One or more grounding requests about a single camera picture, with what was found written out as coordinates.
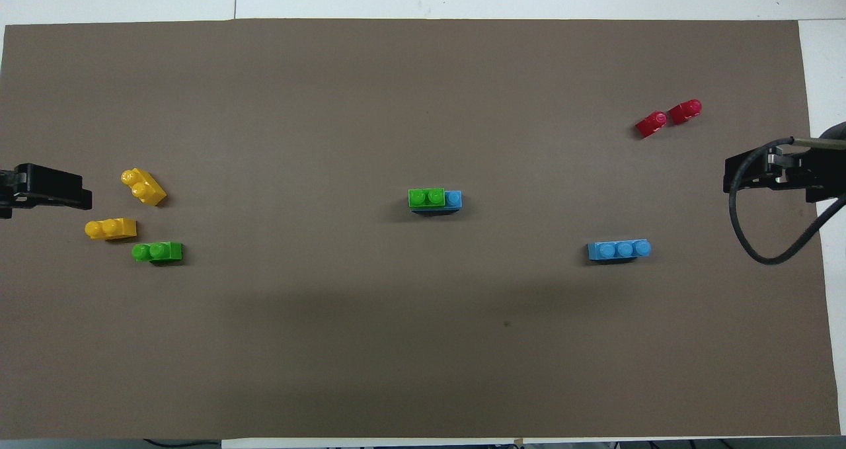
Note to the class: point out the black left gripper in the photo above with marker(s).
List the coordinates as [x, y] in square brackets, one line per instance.
[8, 191]

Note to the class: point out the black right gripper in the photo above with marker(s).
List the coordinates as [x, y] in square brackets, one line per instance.
[819, 174]

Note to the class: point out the blue three-stud brick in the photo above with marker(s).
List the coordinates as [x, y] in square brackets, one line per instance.
[619, 250]
[453, 200]

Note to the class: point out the green two-stud brick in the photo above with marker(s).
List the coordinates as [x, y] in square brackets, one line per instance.
[426, 198]
[158, 252]

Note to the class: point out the yellow two-stud brick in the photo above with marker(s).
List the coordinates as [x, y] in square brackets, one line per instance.
[145, 187]
[112, 229]

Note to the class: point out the red one-stud brick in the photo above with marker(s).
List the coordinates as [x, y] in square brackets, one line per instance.
[651, 124]
[685, 112]

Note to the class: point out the brown table mat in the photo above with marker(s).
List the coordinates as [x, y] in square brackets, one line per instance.
[423, 105]

